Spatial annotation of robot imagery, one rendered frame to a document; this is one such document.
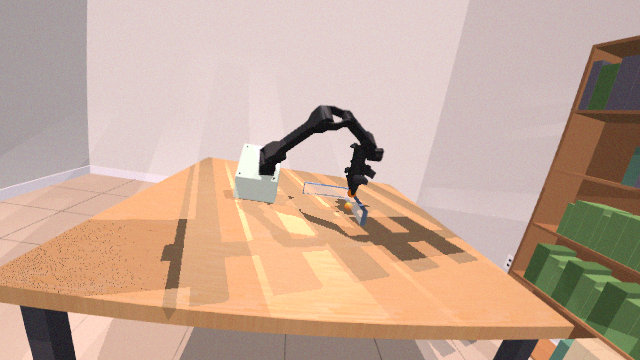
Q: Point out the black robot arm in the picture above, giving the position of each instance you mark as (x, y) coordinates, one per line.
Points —
(319, 121)

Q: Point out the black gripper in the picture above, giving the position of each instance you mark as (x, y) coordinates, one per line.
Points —
(354, 177)

